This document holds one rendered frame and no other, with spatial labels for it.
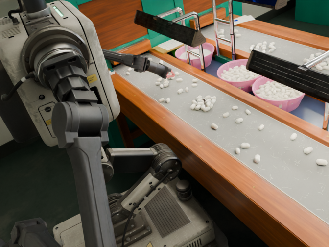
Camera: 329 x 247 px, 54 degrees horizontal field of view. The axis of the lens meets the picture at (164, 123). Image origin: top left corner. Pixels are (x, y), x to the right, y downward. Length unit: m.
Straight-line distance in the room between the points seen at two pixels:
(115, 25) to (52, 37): 1.46
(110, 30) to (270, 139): 1.29
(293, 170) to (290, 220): 0.25
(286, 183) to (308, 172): 0.10
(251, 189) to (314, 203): 0.21
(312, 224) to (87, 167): 0.74
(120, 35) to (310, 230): 1.68
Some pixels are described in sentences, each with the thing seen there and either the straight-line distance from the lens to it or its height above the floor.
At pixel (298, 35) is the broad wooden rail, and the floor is 0.77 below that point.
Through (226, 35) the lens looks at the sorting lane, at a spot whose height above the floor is 0.74.
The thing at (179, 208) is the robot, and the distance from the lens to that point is 1.57.
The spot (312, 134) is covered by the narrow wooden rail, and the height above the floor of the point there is 0.76.
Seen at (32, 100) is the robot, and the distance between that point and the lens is 0.93.
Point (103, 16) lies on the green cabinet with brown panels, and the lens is 2.21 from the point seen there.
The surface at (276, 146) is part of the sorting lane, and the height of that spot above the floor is 0.74.
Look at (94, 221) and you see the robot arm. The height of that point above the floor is 1.19.
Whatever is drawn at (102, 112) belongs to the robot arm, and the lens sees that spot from 0.73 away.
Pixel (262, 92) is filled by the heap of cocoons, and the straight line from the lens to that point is 1.76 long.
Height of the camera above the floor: 1.68
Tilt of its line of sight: 35 degrees down
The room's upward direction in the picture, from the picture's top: 13 degrees counter-clockwise
